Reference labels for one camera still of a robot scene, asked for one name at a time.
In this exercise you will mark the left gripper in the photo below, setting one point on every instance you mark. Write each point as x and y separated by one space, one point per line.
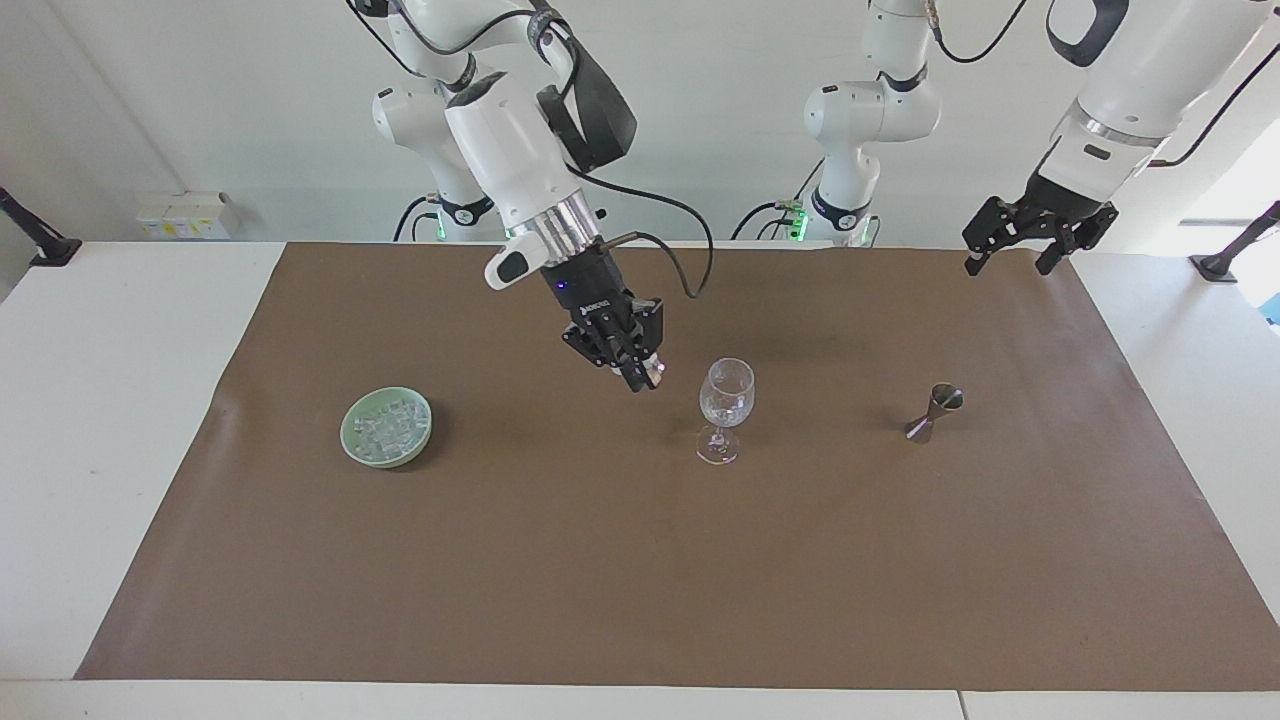
1055 200

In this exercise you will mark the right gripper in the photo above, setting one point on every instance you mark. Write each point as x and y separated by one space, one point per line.
588 285

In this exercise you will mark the clear ice cube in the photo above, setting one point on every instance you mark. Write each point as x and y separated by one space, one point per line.
385 448
407 434
655 372
375 428
396 415

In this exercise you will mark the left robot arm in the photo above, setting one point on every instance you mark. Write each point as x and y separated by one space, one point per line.
1140 70

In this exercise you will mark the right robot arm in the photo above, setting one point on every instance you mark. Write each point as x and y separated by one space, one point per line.
505 150

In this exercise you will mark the clear wine glass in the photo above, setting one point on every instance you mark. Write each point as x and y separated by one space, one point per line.
726 400

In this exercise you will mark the black stand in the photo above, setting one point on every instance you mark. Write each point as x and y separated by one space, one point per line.
40 240
1225 262

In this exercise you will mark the metal jigger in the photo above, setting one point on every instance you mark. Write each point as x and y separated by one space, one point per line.
934 412

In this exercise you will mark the green bowl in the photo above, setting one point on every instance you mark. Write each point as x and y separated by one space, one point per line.
352 445

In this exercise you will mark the white box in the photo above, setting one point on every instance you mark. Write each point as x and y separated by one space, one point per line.
190 215

